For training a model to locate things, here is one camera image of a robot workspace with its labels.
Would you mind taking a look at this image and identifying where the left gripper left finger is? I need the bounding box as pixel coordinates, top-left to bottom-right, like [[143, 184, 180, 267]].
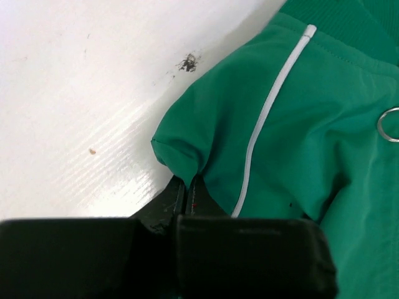
[[1, 178, 185, 298]]

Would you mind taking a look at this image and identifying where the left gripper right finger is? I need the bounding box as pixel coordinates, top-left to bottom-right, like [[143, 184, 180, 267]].
[[176, 176, 339, 298]]

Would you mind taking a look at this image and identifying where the green jacket with white lining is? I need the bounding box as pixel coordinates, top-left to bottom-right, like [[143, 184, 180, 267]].
[[151, 1, 398, 298]]

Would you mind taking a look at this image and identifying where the metal zipper pull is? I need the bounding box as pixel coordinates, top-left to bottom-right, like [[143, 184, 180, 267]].
[[377, 107, 398, 143]]

